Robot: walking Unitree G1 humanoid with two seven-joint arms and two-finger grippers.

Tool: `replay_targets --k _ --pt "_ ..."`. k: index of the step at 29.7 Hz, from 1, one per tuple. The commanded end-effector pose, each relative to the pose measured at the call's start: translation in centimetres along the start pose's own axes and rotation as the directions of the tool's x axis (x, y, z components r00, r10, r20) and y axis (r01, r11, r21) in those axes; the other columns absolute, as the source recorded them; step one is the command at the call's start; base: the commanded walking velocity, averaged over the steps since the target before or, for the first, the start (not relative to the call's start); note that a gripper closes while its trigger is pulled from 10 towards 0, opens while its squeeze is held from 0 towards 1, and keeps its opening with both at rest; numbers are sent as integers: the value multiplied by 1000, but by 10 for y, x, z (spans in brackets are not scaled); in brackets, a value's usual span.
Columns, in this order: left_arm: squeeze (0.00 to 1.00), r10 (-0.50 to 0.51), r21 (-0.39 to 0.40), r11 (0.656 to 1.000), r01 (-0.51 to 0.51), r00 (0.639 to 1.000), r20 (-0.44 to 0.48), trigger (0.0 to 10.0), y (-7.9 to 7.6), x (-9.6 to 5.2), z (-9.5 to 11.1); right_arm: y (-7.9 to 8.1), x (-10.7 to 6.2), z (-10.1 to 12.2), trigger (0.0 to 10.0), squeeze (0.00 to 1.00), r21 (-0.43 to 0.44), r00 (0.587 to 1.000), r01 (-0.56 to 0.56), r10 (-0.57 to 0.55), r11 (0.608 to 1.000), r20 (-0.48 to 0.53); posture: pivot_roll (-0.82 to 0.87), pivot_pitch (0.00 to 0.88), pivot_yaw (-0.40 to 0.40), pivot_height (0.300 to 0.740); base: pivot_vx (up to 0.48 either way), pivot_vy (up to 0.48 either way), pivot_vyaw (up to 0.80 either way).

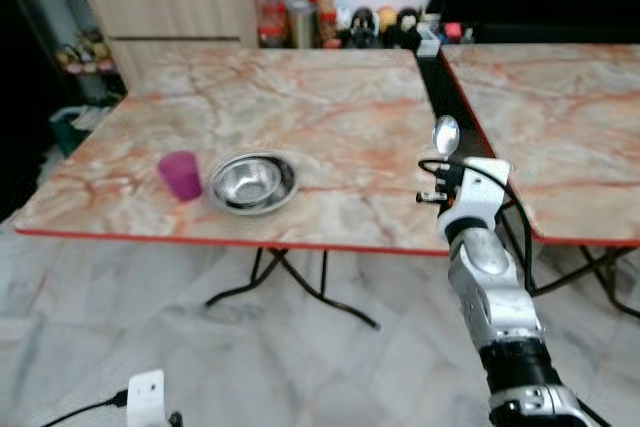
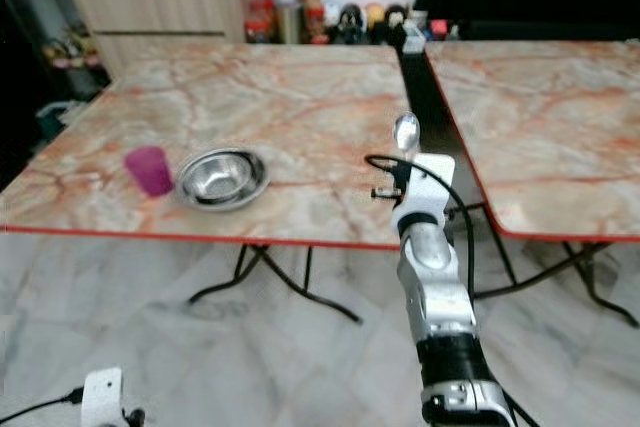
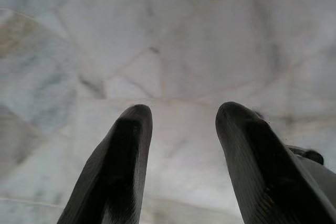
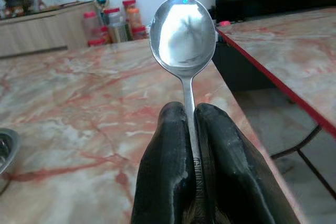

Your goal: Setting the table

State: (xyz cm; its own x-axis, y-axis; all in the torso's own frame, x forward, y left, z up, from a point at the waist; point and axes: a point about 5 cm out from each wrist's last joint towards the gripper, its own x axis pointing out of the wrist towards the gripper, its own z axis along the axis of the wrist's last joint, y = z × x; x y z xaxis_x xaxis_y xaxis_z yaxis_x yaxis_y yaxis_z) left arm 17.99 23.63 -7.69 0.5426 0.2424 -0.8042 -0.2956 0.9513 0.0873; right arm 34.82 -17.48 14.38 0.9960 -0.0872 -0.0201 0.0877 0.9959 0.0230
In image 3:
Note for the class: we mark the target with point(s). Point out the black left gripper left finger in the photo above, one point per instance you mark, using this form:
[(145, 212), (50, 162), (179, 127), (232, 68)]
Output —
[(123, 161)]

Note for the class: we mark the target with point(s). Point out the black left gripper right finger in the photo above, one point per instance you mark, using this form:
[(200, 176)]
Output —
[(257, 161)]

